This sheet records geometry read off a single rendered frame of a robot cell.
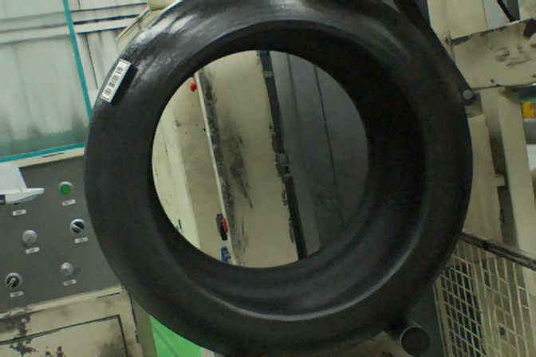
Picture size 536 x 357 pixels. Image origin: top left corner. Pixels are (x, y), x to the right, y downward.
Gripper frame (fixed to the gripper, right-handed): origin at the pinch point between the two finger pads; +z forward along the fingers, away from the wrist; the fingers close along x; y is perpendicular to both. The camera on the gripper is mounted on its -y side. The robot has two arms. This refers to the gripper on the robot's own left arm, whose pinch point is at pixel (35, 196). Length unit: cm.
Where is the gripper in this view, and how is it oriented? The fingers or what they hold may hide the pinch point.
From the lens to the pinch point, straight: 107.8
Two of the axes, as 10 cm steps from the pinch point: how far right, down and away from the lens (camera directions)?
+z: 9.8, -0.8, 1.5
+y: -0.7, -9.9, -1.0
